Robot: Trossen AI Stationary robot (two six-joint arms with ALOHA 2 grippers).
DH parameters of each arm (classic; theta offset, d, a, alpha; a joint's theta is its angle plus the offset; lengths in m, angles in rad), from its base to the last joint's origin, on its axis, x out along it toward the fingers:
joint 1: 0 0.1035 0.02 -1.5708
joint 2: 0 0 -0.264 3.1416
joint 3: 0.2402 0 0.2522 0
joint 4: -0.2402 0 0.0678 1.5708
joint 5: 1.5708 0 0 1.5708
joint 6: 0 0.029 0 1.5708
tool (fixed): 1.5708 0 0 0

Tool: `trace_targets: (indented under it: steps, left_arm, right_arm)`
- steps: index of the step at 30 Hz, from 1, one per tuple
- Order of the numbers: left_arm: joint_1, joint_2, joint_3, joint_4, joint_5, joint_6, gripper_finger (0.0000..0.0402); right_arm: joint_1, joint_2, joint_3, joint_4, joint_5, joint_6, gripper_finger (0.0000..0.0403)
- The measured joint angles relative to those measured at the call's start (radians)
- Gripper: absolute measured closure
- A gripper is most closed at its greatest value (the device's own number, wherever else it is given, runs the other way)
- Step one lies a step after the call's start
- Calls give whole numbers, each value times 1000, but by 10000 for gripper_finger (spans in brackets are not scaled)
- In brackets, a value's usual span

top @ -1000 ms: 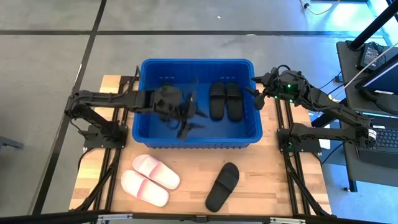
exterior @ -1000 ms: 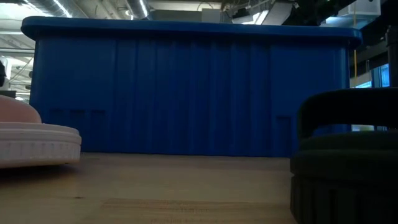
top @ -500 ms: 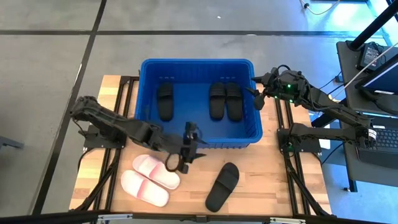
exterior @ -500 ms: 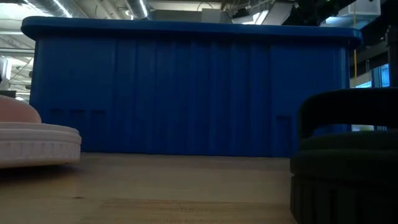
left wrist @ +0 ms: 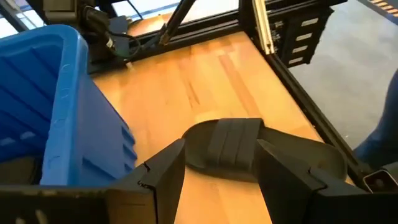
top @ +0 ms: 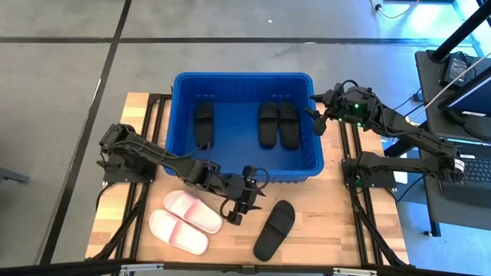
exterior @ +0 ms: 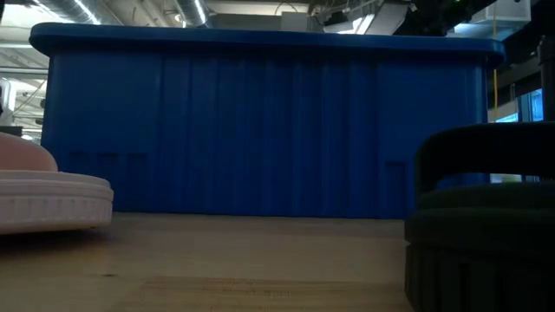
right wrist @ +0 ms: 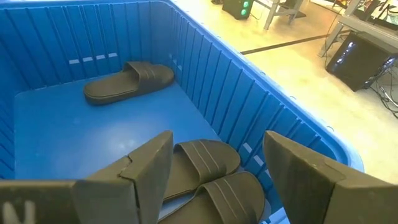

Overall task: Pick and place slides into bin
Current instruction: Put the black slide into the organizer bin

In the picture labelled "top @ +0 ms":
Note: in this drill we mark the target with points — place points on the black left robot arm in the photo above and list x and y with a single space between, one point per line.
169 159

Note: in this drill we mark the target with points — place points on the white paper sheet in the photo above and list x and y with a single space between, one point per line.
402 177

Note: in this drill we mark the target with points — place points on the black desk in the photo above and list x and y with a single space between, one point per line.
460 218
433 115

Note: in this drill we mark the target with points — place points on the black bar with silver brackets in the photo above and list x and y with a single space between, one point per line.
76 268

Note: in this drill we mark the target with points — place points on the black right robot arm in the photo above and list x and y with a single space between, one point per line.
414 132

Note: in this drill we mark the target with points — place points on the black monitor screen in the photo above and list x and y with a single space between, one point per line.
473 97

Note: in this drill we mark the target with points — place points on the black power adapter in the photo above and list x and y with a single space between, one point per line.
454 69

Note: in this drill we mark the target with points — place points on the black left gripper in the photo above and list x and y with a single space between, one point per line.
243 189

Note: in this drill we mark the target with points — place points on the black aluminium mount frame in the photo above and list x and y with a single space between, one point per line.
130 222
368 230

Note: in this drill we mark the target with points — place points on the black diagonal pole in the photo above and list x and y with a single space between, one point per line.
393 148
460 32

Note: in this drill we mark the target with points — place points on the black laptop keyboard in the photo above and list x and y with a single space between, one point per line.
475 184

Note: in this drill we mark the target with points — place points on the white slide sandal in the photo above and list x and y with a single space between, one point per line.
176 232
192 211

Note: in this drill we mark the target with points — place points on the black slide sandal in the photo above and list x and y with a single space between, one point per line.
267 124
274 230
203 122
288 126

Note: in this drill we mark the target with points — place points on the grey metal object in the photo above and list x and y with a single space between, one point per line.
11 175

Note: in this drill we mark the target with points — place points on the blue plastic bin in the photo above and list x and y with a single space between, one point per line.
238 161

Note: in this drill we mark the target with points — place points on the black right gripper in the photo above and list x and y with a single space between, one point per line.
354 105

